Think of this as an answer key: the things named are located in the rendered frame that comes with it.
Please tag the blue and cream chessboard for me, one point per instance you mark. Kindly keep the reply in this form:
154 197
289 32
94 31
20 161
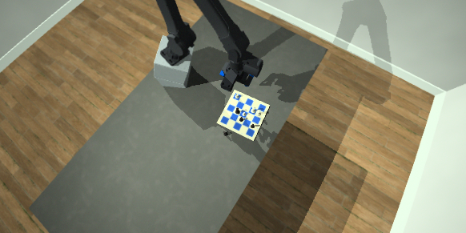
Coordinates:
230 119

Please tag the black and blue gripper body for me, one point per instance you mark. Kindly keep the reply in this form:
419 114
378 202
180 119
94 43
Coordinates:
246 81

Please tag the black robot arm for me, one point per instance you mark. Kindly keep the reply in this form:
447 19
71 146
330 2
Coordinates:
233 39

